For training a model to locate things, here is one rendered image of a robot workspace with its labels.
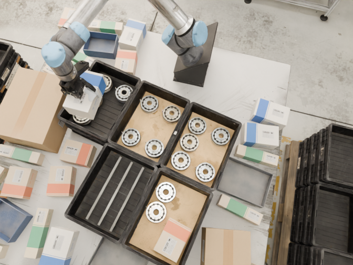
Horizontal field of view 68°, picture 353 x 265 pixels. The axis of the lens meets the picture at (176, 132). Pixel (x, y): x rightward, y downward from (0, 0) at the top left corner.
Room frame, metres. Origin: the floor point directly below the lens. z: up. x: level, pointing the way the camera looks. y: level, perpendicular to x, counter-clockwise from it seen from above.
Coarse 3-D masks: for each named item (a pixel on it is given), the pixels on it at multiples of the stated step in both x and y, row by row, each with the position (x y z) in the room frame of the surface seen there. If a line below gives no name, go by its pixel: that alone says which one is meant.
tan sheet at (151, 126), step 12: (144, 96) 0.67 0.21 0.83; (156, 96) 0.68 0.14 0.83; (180, 108) 0.62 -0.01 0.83; (132, 120) 0.51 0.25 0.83; (144, 120) 0.52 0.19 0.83; (156, 120) 0.53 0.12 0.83; (144, 132) 0.45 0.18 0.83; (156, 132) 0.45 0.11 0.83; (168, 132) 0.46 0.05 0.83; (120, 144) 0.37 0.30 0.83; (144, 144) 0.38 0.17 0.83; (144, 156) 0.31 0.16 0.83
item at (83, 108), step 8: (88, 72) 0.62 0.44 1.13; (88, 80) 0.57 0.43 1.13; (96, 80) 0.58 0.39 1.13; (104, 80) 0.60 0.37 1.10; (96, 88) 0.54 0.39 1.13; (104, 88) 0.58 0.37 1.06; (72, 96) 0.49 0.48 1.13; (96, 96) 0.51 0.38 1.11; (64, 104) 0.44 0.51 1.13; (72, 104) 0.45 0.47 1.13; (80, 104) 0.45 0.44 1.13; (88, 104) 0.46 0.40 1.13; (96, 104) 0.48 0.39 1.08; (72, 112) 0.43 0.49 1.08; (80, 112) 0.42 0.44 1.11; (88, 112) 0.42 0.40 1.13
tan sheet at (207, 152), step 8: (192, 112) 0.60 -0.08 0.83; (208, 120) 0.56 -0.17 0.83; (184, 128) 0.50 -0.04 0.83; (208, 128) 0.51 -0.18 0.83; (200, 136) 0.46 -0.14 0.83; (208, 136) 0.46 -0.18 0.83; (200, 144) 0.41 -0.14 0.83; (208, 144) 0.42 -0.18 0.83; (192, 152) 0.36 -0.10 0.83; (200, 152) 0.37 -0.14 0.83; (208, 152) 0.37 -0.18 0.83; (216, 152) 0.38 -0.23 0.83; (224, 152) 0.38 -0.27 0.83; (192, 160) 0.32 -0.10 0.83; (200, 160) 0.32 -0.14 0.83; (208, 160) 0.33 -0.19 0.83; (216, 160) 0.33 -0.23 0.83; (192, 168) 0.27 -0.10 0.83; (216, 168) 0.29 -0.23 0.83; (192, 176) 0.23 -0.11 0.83; (208, 184) 0.20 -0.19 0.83
